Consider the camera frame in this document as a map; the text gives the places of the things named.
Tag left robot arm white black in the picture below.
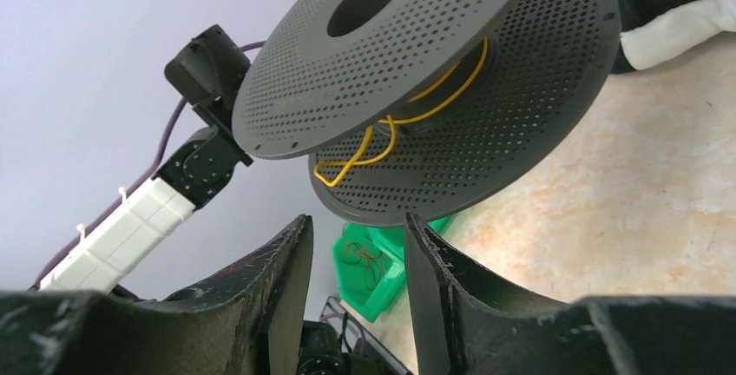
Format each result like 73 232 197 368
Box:
31 25 264 294

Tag black cable spool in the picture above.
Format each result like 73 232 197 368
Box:
233 0 621 227

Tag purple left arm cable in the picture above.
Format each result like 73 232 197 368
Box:
31 40 266 290

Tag green compartment tray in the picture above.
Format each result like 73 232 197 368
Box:
332 214 456 324

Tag black white checkered pillow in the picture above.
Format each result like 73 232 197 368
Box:
612 0 735 75

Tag brown wires in tray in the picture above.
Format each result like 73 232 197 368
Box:
342 237 389 292

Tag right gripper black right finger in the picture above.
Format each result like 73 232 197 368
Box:
404 214 735 374

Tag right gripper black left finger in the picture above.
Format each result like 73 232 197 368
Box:
1 214 313 374

